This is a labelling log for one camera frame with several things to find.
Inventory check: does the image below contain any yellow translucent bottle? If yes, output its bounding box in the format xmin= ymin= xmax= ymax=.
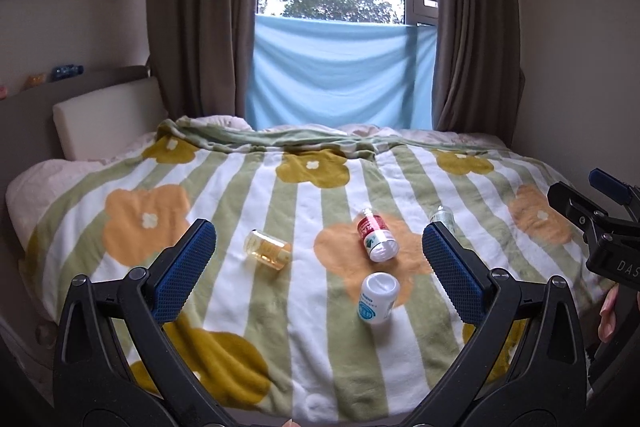
xmin=243 ymin=229 xmax=292 ymax=271

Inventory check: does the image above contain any striped floral blanket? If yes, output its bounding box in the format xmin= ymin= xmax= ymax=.
xmin=20 ymin=116 xmax=613 ymax=419

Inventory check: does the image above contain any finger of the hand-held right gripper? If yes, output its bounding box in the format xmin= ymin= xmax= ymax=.
xmin=547 ymin=182 xmax=608 ymax=244
xmin=588 ymin=167 xmax=640 ymax=224

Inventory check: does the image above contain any person's right hand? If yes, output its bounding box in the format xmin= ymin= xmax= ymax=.
xmin=598 ymin=284 xmax=623 ymax=343

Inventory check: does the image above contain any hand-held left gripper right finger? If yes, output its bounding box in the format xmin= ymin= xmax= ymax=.
xmin=421 ymin=221 xmax=587 ymax=414

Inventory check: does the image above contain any red label white bottle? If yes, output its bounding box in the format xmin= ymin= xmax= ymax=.
xmin=356 ymin=208 xmax=400 ymax=263

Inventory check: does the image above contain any light blue cloth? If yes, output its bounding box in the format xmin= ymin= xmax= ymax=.
xmin=245 ymin=14 xmax=439 ymax=130

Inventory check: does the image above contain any blue label white bottle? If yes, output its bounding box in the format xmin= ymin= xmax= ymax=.
xmin=356 ymin=272 xmax=400 ymax=324

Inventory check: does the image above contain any white cushion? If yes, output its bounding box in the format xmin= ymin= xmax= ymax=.
xmin=52 ymin=76 xmax=168 ymax=162

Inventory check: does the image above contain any brown curtain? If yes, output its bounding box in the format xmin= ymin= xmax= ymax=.
xmin=146 ymin=0 xmax=266 ymax=130
xmin=419 ymin=0 xmax=526 ymax=146

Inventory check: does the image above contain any grey headboard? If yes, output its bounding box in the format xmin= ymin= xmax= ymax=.
xmin=0 ymin=65 xmax=153 ymax=192

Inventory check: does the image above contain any white fluffy pillow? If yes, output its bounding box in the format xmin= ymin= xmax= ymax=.
xmin=5 ymin=132 xmax=158 ymax=253

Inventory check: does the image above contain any small clear bottle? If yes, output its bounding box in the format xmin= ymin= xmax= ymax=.
xmin=429 ymin=205 xmax=454 ymax=229

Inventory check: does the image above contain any blue plastic bottle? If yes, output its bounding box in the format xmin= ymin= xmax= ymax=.
xmin=50 ymin=64 xmax=86 ymax=82

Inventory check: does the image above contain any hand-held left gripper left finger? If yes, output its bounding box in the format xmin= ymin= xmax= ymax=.
xmin=52 ymin=218 xmax=218 ymax=414

